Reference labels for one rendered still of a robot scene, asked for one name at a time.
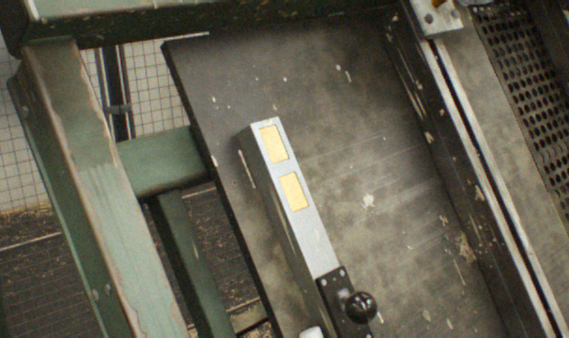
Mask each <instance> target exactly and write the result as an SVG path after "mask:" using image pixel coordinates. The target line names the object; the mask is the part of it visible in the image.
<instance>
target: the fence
mask: <svg viewBox="0 0 569 338"><path fill-rule="evenodd" d="M271 126H275V127H276V130H278V132H279V134H280V136H281V139H282V141H283V145H284V148H285V151H286V153H287V156H288V159H286V160H284V161H282V162H279V163H275V164H272V163H271V160H270V157H269V153H268V151H267V149H266V147H265V143H264V141H263V139H262V136H261V134H260V131H258V130H262V129H264V128H268V127H271ZM236 136H237V137H238V141H239V145H240V146H241V147H242V149H243V152H244V154H245V157H246V159H247V162H248V164H249V167H250V169H251V172H252V174H253V177H254V182H255V184H256V186H257V189H258V190H259V191H260V193H261V195H262V199H263V201H264V204H265V206H266V209H267V211H268V214H269V218H270V220H271V222H272V225H273V227H274V230H275V232H276V236H278V238H279V240H280V242H281V245H282V247H283V250H284V255H285V257H286V259H287V262H288V264H289V267H290V268H291V271H292V274H293V277H294V279H295V282H297V284H298V287H299V289H300V293H301V295H302V298H303V300H304V303H305V305H306V308H307V311H308V314H309V316H310V318H311V320H312V323H313V325H314V327H317V326H318V327H320V329H321V332H322V334H323V337H324V338H338V336H337V334H336V332H335V329H334V326H333V324H331V320H330V318H329V315H328V313H327V311H326V307H325V305H324V302H323V300H322V298H321V296H320V293H319V290H318V287H317V285H316V283H315V279H316V278H318V277H320V276H321V275H323V274H325V273H327V271H329V270H331V269H335V268H337V267H339V266H340V265H339V263H338V260H337V258H336V256H335V252H334V250H333V248H332V247H331V244H330V242H329V240H328V237H327V234H326V231H325V229H324V226H323V224H322V222H321V220H320V218H319V214H318V212H317V209H316V207H315V203H313V201H312V197H311V195H310V193H309V191H308V189H307V186H306V184H305V181H304V178H303V175H302V173H301V171H300V168H299V165H298V163H297V159H295V157H294V155H293V152H292V150H291V147H290V145H289V142H288V140H287V138H286V135H285V131H284V129H283V126H282V123H281V121H280V118H279V116H276V117H274V118H270V119H266V120H263V121H258V122H254V123H252V124H250V126H248V127H247V128H245V129H244V130H242V131H239V132H238V133H237V134H236ZM291 173H295V175H297V178H298V181H299V183H300V186H301V189H302V191H303V194H304V196H305V199H306V202H307V204H308V207H305V208H303V209H300V210H298V211H294V212H292V211H291V209H290V206H289V205H288V202H287V200H286V196H285V192H284V190H283V188H282V185H281V183H280V180H279V177H282V176H285V175H288V174H291Z"/></svg>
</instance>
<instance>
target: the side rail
mask: <svg viewBox="0 0 569 338"><path fill-rule="evenodd" d="M21 53H22V56H23V59H22V61H21V63H20V65H19V67H18V69H17V71H16V73H15V75H13V76H12V77H9V78H8V80H7V82H6V86H7V89H8V93H9V95H10V98H11V101H12V103H13V107H15V110H16V112H17V115H18V117H19V119H20V122H21V125H22V128H23V132H24V135H25V138H26V140H27V144H28V146H29V148H30V151H31V154H32V156H33V159H35V161H36V165H37V168H38V171H39V174H40V176H41V179H42V183H43V185H44V188H45V191H46V192H47V195H48V198H49V201H50V204H51V206H52V208H53V209H54V213H55V216H56V219H57V221H58V224H59V227H60V229H61V232H62V235H63V238H64V240H65V243H66V245H67V248H68V251H69V256H70V258H72V261H73V264H74V266H75V268H76V271H77V274H78V277H79V280H80V282H81V285H82V288H83V290H84V293H85V297H86V300H87V302H88V305H89V308H91V310H92V314H93V316H94V318H95V321H96V324H97V326H98V329H99V333H100V337H101V338H192V337H191V336H190V333H189V331H188V327H187V325H186V322H185V319H183V317H182V314H181V312H180V309H179V307H178V304H177V300H176V297H175V295H174V292H173V289H172V286H171V284H170V282H169V279H168V277H167V274H165V271H164V268H163V265H162V263H161V260H160V257H159V255H158V251H157V248H156V246H155V243H154V241H153V238H152V236H151V233H150V230H149V228H148V225H146V221H145V219H144V215H143V212H142V210H141V208H140V206H139V203H138V201H137V197H136V194H135V192H134V189H133V187H132V185H131V180H130V179H129V178H128V175H127V172H126V170H125V167H124V165H123V162H122V160H121V157H120V154H119V152H118V149H117V147H116V144H115V139H114V136H113V135H112V132H111V131H110V130H109V127H108V125H107V121H106V118H105V116H104V113H103V111H102V109H101V107H100V101H99V99H98V96H97V94H96V91H95V89H94V85H93V83H92V81H90V78H89V76H88V73H87V71H86V67H85V63H84V60H83V59H82V56H81V54H80V51H79V47H78V45H77V42H76V40H75V39H73V40H68V41H61V42H56V43H47V44H40V45H34V46H28V45H27V44H25V45H24V46H23V47H22V51H21Z"/></svg>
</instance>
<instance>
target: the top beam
mask: <svg viewBox="0 0 569 338"><path fill-rule="evenodd" d="M399 1H401V0H0V31H1V34H2V36H3V39H4V42H5V43H6V46H7V48H8V53H9V55H10V56H14V57H13V58H16V59H18V60H20V59H23V56H22V53H21V51H22V47H23V46H24V45H25V44H27V41H28V40H34V39H40V38H55V37H63V36H72V37H73V38H77V41H76V42H77V45H78V47H79V51H86V49H94V48H100V47H107V46H114V45H120V44H127V43H134V42H141V41H147V40H154V39H161V38H174V37H180V36H188V35H194V34H201V33H207V32H208V31H214V30H221V29H228V28H235V27H242V26H248V25H255V24H262V23H274V22H281V21H288V20H295V19H302V18H308V17H315V16H322V15H329V14H336V12H342V11H349V10H356V9H363V8H375V7H382V6H389V5H395V4H396V3H398V2H399Z"/></svg>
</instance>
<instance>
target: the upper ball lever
mask: <svg viewBox="0 0 569 338"><path fill-rule="evenodd" d="M334 296H335V298H336V300H337V302H338V305H339V307H340V311H342V312H345V314H346V317H347V318H348V319H349V320H350V321H352V322H353V323H355V324H359V325H364V324H367V323H369V322H372V321H373V320H374V319H375V317H376V316H377V301H376V299H375V298H374V297H373V296H372V295H371V294H368V293H366V292H362V290H360V292H355V293H353V294H350V295H349V293H348V289H347V288H345V287H343V288H342V289H340V290H338V292H336V293H335V295H334Z"/></svg>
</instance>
